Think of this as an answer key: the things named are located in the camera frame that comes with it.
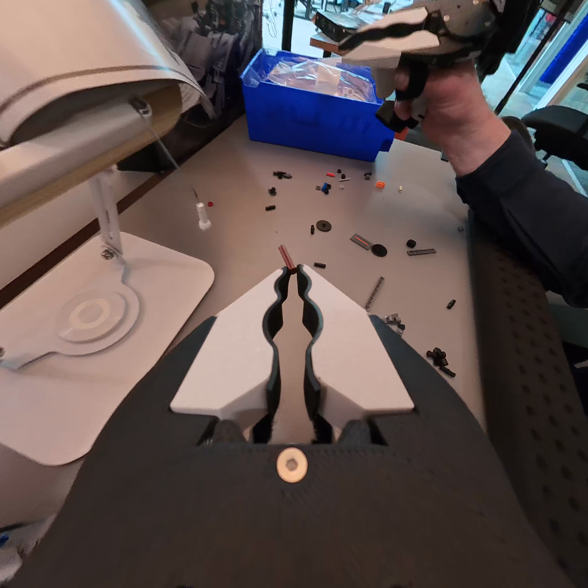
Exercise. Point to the blue storage bin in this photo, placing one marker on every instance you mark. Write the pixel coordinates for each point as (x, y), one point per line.
(312, 124)

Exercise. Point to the lego set box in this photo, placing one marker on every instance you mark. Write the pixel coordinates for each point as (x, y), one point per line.
(220, 55)

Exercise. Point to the white book stand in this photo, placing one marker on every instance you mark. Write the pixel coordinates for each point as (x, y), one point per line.
(160, 298)

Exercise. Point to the grey angled lego piece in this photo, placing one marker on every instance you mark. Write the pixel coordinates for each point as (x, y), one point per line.
(392, 319)

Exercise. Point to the person's right forearm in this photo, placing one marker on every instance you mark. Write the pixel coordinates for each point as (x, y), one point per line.
(528, 220)

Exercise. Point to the black pole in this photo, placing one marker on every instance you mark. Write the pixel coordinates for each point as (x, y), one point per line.
(287, 23)

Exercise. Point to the black round lego dish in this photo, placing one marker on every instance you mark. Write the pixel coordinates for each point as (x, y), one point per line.
(324, 225)
(379, 250)

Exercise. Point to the cluttered work table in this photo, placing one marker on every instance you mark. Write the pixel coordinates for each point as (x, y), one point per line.
(321, 42)

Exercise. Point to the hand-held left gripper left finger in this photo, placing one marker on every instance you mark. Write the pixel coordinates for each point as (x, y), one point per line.
(220, 367)

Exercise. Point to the dark red lego axle pin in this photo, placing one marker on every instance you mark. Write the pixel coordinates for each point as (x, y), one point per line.
(285, 257)

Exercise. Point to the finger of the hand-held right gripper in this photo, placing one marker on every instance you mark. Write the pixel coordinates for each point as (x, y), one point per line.
(404, 46)
(395, 20)

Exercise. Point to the grey orange striped lego tile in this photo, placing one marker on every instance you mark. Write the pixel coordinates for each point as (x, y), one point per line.
(361, 241)

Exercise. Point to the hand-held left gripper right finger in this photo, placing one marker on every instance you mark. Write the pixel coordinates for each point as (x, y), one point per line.
(363, 367)

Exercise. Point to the black perforated chair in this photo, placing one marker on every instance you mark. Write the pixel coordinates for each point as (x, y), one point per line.
(528, 367)

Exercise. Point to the black office chair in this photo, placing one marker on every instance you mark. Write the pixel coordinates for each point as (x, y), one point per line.
(556, 133)

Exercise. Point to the scattered black lego pins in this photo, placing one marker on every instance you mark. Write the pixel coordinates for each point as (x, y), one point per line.
(441, 354)

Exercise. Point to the black flat box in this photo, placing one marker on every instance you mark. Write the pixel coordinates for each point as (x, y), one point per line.
(337, 25)

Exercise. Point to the instruction booklet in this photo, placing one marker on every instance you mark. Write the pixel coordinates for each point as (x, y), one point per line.
(69, 46)

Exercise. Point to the clear plastic bag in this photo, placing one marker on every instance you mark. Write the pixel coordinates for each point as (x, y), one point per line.
(317, 76)

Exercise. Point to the long grey lego plate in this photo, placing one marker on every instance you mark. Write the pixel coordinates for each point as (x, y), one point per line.
(374, 294)
(421, 251)

